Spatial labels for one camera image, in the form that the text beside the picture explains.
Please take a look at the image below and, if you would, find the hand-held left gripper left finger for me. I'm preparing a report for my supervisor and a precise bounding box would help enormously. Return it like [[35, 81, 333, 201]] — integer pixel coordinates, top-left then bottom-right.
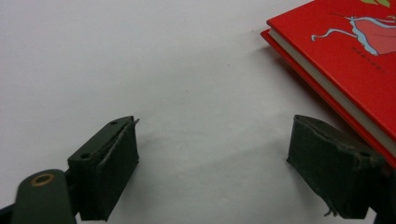
[[67, 115, 140, 223]]

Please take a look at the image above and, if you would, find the red hardcover book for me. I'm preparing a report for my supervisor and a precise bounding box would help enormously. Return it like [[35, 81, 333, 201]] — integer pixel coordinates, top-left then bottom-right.
[[261, 0, 396, 169]]

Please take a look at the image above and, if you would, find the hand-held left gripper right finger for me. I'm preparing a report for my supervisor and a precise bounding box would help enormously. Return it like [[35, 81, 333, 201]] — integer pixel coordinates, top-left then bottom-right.
[[286, 114, 389, 220]]

